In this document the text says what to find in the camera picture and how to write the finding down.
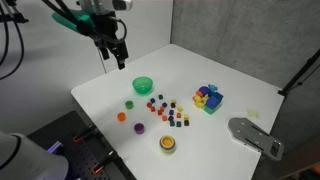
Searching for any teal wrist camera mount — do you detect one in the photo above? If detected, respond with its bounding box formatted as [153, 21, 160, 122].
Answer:
[51, 9, 98, 36]

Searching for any black perforated base board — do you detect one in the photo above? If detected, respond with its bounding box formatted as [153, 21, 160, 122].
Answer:
[26, 110, 136, 180]

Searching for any green toy block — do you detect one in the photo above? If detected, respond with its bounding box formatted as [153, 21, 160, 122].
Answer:
[203, 105, 222, 116]

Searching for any black cable bundle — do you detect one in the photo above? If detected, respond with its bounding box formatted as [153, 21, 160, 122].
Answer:
[41, 0, 80, 23]

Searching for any large green plastic bowl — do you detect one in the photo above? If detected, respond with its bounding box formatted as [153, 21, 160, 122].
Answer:
[131, 76, 154, 96]

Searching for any round purple toy piece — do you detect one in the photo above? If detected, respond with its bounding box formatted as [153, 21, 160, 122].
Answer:
[197, 85, 211, 96]

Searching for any black clamp with red tip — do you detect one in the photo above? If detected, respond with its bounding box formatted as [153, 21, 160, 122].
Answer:
[72, 123, 100, 145]
[91, 149, 120, 175]

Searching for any black camera stand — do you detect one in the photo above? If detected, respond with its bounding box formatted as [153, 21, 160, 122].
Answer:
[0, 0, 30, 24]

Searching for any small purple bowl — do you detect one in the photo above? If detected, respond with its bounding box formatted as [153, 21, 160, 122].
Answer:
[133, 122, 146, 135]

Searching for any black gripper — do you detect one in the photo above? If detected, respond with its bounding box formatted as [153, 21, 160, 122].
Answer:
[91, 11, 130, 71]

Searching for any small orange bowl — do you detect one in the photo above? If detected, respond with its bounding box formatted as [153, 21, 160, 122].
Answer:
[116, 111, 128, 122]

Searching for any thick black cable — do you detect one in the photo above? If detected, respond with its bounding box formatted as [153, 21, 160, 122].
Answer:
[0, 6, 26, 81]

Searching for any grey metal mounting plate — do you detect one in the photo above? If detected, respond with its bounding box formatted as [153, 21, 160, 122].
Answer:
[227, 117, 285, 162]

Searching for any black stand pole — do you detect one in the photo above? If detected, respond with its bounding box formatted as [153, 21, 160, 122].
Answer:
[277, 48, 320, 98]

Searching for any large blue toy block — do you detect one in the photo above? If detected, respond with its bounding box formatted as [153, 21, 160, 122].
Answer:
[210, 91, 225, 104]

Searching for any pale yellow sticker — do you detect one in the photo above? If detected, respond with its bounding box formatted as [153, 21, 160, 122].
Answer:
[246, 108, 261, 120]

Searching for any thin hanging black cable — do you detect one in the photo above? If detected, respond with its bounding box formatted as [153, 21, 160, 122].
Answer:
[97, 45, 108, 75]

